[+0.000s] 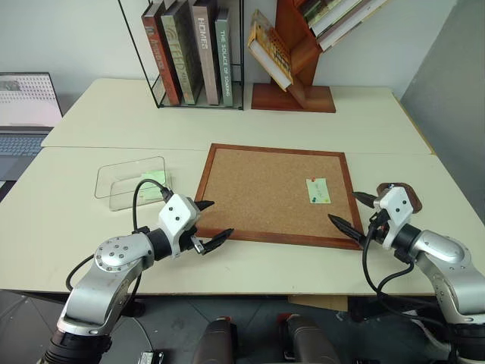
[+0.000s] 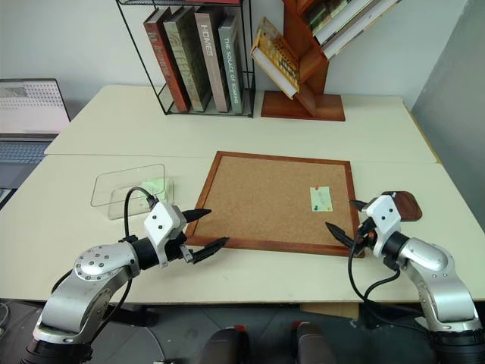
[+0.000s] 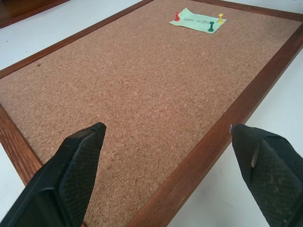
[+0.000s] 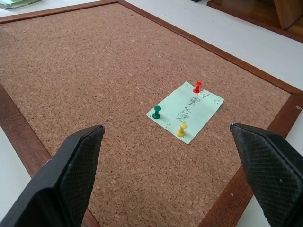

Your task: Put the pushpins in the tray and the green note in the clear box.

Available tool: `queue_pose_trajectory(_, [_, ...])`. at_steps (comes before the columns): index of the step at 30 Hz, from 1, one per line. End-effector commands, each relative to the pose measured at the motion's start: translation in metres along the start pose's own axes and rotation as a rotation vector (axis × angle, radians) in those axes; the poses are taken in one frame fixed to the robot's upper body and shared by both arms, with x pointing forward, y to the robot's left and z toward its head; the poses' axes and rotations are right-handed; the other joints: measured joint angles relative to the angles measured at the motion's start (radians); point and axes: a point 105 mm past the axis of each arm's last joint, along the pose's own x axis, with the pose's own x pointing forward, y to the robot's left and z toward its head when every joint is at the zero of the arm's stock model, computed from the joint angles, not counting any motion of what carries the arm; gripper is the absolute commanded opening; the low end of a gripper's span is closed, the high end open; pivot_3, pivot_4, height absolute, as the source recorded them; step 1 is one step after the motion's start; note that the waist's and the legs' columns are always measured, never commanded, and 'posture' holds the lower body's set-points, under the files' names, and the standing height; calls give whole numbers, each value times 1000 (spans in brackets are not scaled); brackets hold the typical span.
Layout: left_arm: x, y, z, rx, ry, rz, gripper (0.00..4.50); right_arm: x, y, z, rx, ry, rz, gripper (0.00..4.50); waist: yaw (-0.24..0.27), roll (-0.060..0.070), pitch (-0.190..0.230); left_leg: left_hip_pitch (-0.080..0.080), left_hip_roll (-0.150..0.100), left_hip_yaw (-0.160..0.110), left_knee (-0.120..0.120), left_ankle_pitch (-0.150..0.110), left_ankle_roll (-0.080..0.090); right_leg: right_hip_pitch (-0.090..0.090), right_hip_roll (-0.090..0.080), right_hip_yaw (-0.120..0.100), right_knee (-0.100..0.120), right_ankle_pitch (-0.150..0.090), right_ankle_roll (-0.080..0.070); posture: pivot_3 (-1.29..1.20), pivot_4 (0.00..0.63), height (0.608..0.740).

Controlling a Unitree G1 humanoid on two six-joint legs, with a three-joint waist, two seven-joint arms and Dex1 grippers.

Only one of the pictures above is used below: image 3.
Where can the green paper note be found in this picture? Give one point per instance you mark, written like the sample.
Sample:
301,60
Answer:
197,21

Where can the red push pin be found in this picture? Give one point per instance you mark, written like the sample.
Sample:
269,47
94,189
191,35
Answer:
176,17

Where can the yellow push pin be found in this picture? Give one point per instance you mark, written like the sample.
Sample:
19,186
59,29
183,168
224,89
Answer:
220,18

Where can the brown wooden furniture edge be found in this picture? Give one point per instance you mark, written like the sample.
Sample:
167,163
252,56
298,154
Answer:
21,8

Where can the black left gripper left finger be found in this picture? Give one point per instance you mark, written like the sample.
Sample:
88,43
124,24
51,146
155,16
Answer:
59,179

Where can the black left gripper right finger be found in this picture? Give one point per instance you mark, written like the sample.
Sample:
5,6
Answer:
272,175

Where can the wood-framed cork board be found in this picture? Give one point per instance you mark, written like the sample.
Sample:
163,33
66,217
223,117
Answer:
146,94

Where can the green push pin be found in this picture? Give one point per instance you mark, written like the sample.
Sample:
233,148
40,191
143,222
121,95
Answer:
211,26

